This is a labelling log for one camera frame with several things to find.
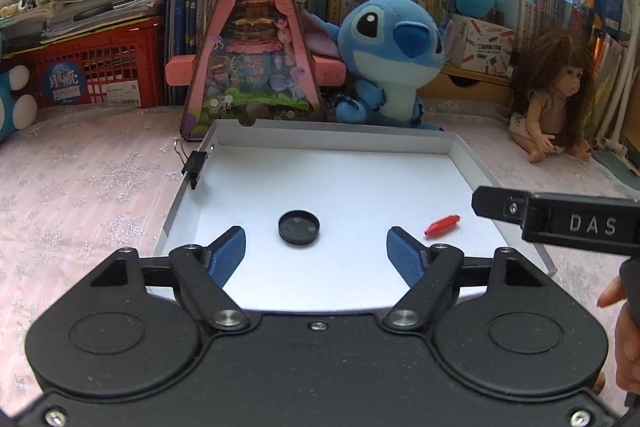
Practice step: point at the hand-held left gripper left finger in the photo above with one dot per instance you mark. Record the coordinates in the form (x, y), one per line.
(227, 253)

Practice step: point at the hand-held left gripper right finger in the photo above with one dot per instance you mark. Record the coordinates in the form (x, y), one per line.
(402, 257)

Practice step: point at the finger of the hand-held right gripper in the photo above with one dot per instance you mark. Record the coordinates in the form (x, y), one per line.
(495, 204)

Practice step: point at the red bullet-shaped plastic piece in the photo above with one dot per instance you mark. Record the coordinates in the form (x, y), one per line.
(442, 226)

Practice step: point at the black round cap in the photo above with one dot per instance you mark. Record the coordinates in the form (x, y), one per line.
(299, 229)

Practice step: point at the white cardboard tray box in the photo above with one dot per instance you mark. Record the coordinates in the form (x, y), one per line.
(350, 187)

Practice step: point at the person's right hand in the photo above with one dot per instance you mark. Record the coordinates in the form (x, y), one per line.
(627, 357)

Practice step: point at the black binder clip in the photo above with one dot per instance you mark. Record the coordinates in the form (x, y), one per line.
(195, 163)

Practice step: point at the wooden drawer box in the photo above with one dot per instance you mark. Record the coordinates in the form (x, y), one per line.
(470, 89)

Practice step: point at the brown-haired baby doll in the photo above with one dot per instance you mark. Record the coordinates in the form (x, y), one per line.
(565, 82)

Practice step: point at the leaning thin books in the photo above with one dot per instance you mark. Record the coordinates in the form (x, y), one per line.
(607, 67)

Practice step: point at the white box with pencil print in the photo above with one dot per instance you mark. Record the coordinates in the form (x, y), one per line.
(487, 44)

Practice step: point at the pink snowflake tablecloth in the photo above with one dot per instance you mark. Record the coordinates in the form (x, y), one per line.
(75, 187)

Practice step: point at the pink rectangular box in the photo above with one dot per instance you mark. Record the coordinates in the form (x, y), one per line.
(180, 69)

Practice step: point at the blue alien plush toy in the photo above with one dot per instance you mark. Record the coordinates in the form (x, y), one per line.
(380, 52)

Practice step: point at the pink triangular toy house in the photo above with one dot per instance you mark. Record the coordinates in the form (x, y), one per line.
(250, 57)

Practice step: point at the red plastic crate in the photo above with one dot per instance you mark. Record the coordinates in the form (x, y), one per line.
(115, 57)

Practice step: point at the upright blue thin workbooks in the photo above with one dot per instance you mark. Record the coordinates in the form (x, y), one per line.
(192, 7)

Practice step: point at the blue robot cat plush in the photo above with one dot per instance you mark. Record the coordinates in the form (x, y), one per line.
(15, 107)

